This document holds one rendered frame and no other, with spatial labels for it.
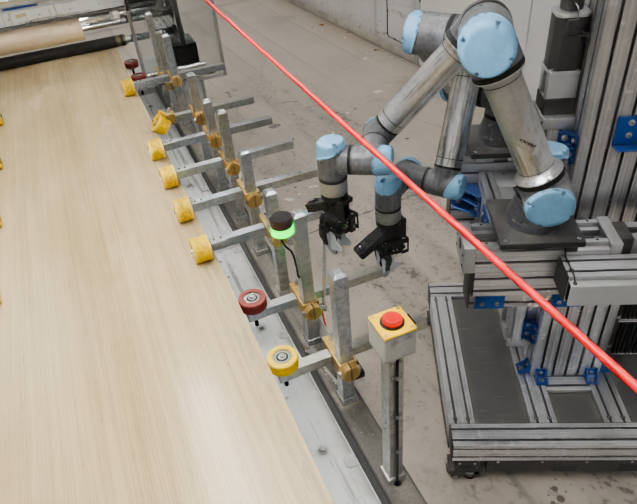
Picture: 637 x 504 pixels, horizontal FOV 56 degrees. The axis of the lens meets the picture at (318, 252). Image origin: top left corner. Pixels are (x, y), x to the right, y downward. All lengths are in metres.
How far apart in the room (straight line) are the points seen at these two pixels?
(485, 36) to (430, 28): 0.41
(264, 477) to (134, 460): 0.30
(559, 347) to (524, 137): 1.09
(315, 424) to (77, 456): 0.64
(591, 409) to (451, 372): 0.50
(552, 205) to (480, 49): 0.42
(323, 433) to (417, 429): 0.83
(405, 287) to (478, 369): 0.79
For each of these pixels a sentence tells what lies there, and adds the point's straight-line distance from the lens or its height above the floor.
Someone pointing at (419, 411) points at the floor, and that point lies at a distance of 2.55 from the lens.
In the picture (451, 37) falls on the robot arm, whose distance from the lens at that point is 1.49.
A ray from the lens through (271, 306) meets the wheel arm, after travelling 1.74.
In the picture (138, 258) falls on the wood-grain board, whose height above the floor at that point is 0.90.
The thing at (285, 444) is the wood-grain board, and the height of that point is 0.90.
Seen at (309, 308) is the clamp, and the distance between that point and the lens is 1.70.
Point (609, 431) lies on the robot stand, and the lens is 2.34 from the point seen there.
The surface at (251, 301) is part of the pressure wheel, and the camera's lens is 1.70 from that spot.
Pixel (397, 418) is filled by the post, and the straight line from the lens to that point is 1.34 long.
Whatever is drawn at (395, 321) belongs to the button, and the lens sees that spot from 1.13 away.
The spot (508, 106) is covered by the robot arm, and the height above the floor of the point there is 1.46.
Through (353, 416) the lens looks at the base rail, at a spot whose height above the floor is 0.70.
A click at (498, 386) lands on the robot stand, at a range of 2.39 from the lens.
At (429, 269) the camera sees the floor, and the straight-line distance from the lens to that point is 3.19.
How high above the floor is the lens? 2.03
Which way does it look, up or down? 38 degrees down
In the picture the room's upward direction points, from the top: 6 degrees counter-clockwise
